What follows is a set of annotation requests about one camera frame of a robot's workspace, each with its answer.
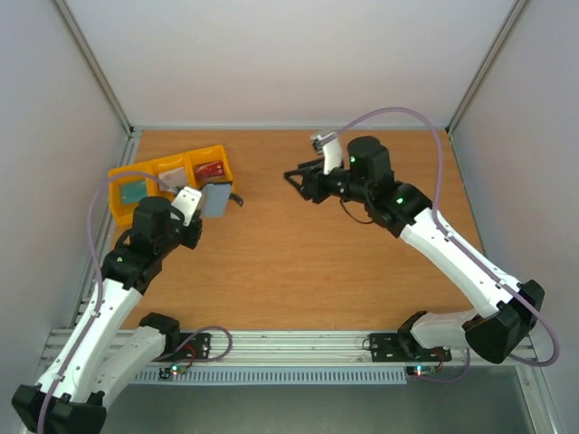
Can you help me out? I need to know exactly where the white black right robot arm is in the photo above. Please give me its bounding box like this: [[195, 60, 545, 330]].
[[284, 136, 545, 363]]

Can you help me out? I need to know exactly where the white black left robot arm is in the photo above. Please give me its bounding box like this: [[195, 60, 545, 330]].
[[12, 187, 202, 433]]

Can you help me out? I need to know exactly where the red card in bin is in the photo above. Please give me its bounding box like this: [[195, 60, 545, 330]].
[[194, 160, 225, 182]]

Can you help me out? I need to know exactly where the green card in bin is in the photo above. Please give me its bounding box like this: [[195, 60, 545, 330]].
[[119, 180, 147, 206]]

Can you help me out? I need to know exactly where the yellow three-compartment bin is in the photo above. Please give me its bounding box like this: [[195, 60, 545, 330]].
[[109, 145, 243, 227]]

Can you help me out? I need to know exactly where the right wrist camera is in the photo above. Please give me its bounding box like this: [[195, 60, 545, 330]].
[[310, 130, 344, 175]]

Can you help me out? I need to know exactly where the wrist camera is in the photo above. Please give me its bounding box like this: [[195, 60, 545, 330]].
[[171, 186, 203, 227], [310, 130, 344, 175]]

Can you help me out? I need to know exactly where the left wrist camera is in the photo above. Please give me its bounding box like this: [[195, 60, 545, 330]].
[[171, 186, 203, 227]]

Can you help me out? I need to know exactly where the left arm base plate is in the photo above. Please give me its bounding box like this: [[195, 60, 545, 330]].
[[155, 333, 212, 363]]

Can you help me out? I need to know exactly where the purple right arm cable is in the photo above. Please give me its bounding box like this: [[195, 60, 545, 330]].
[[334, 106, 561, 365]]

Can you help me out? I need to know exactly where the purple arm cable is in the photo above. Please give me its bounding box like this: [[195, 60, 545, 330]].
[[334, 106, 561, 365], [35, 175, 173, 434]]

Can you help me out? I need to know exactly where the aluminium front rail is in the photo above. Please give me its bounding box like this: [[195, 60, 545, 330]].
[[39, 329, 537, 369]]

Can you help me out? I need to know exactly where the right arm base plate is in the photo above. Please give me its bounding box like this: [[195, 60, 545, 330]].
[[362, 332, 452, 363]]

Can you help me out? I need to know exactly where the grey slotted cable duct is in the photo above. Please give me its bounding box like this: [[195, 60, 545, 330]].
[[134, 366, 406, 387]]

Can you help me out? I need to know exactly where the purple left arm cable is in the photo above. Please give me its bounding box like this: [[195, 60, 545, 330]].
[[35, 175, 173, 434]]

